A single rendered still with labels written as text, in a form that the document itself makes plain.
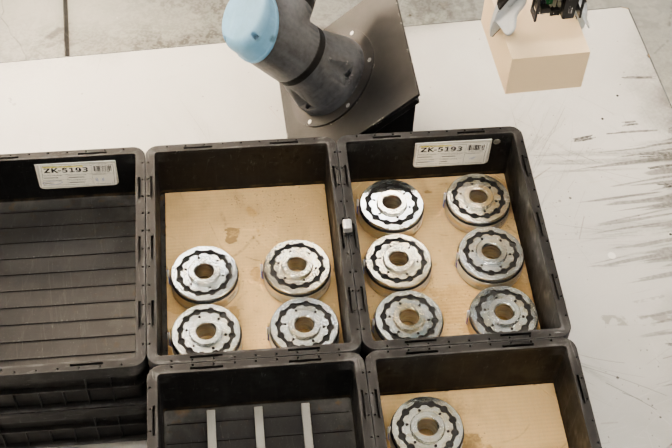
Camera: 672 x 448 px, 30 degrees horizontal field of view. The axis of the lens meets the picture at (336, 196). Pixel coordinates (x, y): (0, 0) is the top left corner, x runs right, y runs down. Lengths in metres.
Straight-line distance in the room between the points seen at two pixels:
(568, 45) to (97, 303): 0.81
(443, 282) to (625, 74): 0.72
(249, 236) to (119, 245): 0.20
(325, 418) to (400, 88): 0.58
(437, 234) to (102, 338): 0.55
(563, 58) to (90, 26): 1.91
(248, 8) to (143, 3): 1.54
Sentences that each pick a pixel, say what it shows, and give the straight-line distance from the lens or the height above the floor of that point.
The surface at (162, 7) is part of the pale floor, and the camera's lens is 3.58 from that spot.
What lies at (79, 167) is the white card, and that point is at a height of 0.91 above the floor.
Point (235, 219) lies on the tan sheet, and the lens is 2.02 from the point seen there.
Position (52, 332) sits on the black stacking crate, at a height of 0.83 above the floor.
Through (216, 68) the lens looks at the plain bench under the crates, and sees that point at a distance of 2.42.
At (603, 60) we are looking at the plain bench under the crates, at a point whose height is 0.70.
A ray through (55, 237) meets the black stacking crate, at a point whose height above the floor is 0.83.
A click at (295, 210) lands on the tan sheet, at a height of 0.83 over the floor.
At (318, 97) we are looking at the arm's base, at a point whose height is 0.86.
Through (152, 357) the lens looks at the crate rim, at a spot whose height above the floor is 0.93.
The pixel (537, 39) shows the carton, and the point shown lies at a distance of 1.91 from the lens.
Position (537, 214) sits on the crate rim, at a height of 0.92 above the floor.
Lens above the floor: 2.43
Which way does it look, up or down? 51 degrees down
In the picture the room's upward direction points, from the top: 3 degrees clockwise
